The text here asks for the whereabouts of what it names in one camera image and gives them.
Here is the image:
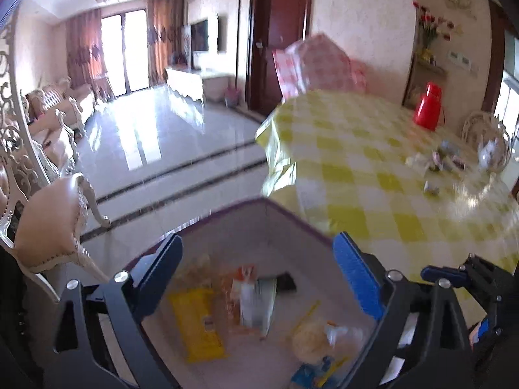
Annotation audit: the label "white ornate chair back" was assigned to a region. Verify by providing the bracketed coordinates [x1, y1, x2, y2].
[462, 111, 512, 174]

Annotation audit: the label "purple rimmed storage box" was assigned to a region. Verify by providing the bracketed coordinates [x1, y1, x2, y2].
[143, 198, 375, 388]

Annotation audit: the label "blue white snack packet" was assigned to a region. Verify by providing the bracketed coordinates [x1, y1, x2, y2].
[288, 356, 349, 389]

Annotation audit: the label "pink waste basket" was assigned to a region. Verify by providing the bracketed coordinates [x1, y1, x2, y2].
[224, 87, 240, 109]

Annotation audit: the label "green white snack packet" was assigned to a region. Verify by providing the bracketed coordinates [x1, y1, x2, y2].
[240, 279, 276, 339]

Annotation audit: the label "red flowers in vase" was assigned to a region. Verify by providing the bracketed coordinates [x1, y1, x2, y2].
[413, 0, 463, 64]

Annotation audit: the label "flat screen television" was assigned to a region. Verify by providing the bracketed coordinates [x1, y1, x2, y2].
[191, 19, 209, 52]

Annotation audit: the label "small blue white candy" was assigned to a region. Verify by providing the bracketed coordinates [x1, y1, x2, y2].
[423, 181, 440, 196]

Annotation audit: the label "light blue candy packet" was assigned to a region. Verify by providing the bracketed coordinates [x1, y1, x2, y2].
[437, 140, 459, 157]

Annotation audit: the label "wooden corner shelf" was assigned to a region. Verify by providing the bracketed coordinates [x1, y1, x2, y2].
[402, 54, 448, 110]

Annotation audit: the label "beige sofa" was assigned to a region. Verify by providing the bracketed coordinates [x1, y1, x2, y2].
[22, 77, 95, 176]

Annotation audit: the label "dark red wooden door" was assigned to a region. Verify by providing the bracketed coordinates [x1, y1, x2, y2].
[246, 0, 311, 117]

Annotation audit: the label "pink dark chocolate packet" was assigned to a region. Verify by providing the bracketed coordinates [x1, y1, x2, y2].
[405, 151, 466, 174]

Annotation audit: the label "white floral teapot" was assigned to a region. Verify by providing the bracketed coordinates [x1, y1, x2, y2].
[478, 137, 501, 171]

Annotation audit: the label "yellow biscuit package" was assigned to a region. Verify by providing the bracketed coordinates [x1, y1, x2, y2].
[168, 287, 226, 363]

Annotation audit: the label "brown curtains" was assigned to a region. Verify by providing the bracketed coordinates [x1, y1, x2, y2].
[65, 0, 184, 86]

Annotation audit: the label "beige leather ornate chair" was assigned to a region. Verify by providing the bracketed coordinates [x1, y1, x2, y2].
[1, 19, 111, 302]

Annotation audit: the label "pink checkered chair cover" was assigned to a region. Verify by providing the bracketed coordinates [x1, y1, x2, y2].
[273, 33, 367, 102]

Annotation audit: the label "clear bread bag yellow stripe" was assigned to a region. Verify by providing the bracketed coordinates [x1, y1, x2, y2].
[289, 301, 368, 365]

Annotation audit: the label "white tv cabinet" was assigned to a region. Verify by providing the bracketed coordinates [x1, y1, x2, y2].
[165, 66, 235, 103]

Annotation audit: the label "red thermos jug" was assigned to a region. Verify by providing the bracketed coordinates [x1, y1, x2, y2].
[414, 82, 442, 131]

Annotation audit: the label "orange white snack packet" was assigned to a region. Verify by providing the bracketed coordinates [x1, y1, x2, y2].
[219, 264, 257, 334]

